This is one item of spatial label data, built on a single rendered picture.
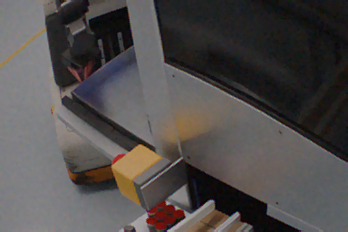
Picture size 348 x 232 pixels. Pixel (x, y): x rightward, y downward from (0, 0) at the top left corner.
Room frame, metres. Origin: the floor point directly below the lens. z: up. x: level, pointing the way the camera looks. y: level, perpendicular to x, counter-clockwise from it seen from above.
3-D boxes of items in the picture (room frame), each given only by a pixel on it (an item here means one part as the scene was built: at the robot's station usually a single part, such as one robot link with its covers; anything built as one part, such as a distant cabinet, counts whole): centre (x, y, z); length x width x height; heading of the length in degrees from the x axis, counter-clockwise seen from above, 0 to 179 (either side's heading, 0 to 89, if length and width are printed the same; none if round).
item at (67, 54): (1.24, 0.18, 1.01); 0.10 x 0.07 x 0.07; 38
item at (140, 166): (0.81, 0.07, 0.99); 0.08 x 0.07 x 0.07; 38
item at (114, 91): (1.15, 0.01, 0.90); 0.34 x 0.26 x 0.04; 37
